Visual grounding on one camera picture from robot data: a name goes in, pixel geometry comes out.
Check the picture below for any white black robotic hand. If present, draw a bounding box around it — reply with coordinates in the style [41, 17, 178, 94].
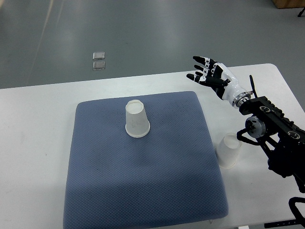
[186, 56, 251, 108]

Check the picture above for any white paper cup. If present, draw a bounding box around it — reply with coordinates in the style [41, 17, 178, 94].
[125, 100, 150, 138]
[215, 133, 242, 169]

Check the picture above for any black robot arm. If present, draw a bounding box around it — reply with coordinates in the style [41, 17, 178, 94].
[237, 96, 305, 193]

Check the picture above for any white paper cup on cushion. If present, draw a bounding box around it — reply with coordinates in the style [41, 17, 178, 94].
[125, 100, 150, 138]

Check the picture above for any brown wooden box corner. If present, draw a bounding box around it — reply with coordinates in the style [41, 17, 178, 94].
[272, 0, 305, 9]

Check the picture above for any black tripod leg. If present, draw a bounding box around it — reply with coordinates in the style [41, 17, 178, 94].
[298, 8, 305, 17]

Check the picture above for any blue grey cushion mat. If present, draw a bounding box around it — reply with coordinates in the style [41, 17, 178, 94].
[63, 91, 228, 229]

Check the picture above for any lower metal floor plate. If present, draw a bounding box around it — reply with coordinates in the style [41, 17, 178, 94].
[92, 61, 105, 71]

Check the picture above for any metal floor plate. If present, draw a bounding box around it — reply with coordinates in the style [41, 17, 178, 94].
[92, 52, 105, 60]
[92, 61, 105, 71]

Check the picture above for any upper metal floor plate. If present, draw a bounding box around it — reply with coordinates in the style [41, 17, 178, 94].
[92, 52, 105, 60]

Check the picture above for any black table control panel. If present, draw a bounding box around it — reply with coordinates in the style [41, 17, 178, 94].
[264, 219, 304, 229]

